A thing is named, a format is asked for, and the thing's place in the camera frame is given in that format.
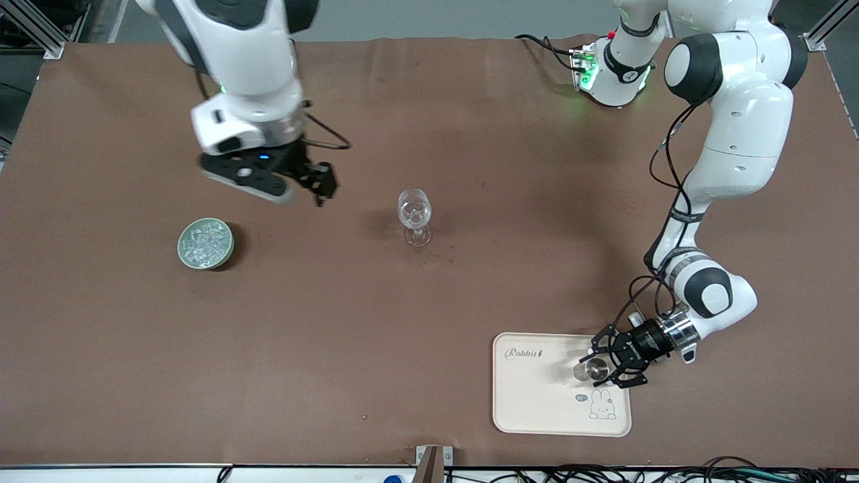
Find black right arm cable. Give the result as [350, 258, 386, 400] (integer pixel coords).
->
[302, 109, 352, 152]

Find brown wedge post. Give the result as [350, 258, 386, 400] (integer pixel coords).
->
[416, 446, 445, 483]

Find aluminium frame profile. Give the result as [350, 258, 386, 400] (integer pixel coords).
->
[0, 0, 92, 60]
[804, 0, 859, 52]

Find pile of ice cubes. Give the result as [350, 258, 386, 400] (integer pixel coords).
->
[183, 221, 231, 266]

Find cream tray with rabbit print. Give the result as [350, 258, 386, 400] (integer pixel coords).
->
[492, 332, 632, 438]

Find small metal bracket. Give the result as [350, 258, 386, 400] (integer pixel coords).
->
[415, 445, 454, 468]

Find tangle of black cables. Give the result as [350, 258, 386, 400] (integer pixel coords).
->
[446, 456, 859, 483]

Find metal jigger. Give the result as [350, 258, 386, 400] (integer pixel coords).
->
[572, 358, 609, 384]

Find clear wine glass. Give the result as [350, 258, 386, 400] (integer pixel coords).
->
[397, 189, 434, 248]

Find black base power cable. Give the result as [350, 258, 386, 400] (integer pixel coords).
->
[515, 34, 579, 73]

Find brown table cover sheet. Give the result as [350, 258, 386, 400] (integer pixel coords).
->
[0, 34, 859, 468]

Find green round bowl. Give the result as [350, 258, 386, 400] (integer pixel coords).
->
[177, 217, 235, 271]

